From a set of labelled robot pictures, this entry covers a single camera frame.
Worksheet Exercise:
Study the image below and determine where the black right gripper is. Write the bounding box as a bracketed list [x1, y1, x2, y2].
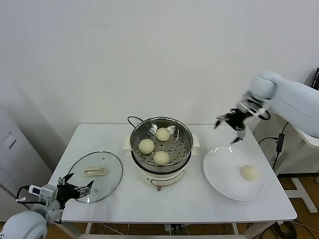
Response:
[213, 108, 250, 145]

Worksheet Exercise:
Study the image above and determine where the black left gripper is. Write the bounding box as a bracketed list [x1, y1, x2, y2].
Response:
[56, 173, 95, 203]

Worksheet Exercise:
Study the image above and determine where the round glass pot lid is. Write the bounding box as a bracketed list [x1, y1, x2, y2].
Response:
[67, 151, 124, 204]

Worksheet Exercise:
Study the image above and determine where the white steamed baozi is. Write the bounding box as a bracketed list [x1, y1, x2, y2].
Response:
[156, 127, 171, 142]
[139, 138, 155, 154]
[153, 150, 170, 167]
[240, 165, 258, 181]

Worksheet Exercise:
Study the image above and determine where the stainless steel steamer basket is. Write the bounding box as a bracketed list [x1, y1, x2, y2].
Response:
[123, 117, 201, 173]

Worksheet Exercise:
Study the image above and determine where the large white round plate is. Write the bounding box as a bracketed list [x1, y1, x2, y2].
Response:
[202, 146, 266, 202]

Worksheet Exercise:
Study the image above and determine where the white grey cabinet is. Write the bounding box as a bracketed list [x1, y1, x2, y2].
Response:
[0, 107, 53, 224]

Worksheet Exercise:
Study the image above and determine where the cream white electric cooker base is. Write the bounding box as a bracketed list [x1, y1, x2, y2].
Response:
[131, 146, 197, 193]

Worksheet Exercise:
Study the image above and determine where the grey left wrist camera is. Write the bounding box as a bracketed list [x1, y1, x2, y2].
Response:
[28, 184, 58, 206]

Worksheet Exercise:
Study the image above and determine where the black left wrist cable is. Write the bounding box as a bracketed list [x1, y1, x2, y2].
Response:
[16, 186, 32, 207]

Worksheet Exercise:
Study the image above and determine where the black cooker power cord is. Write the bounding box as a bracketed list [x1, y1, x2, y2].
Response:
[127, 116, 143, 130]

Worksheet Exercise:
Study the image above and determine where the white table frame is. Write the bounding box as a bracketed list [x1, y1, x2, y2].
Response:
[49, 221, 277, 239]

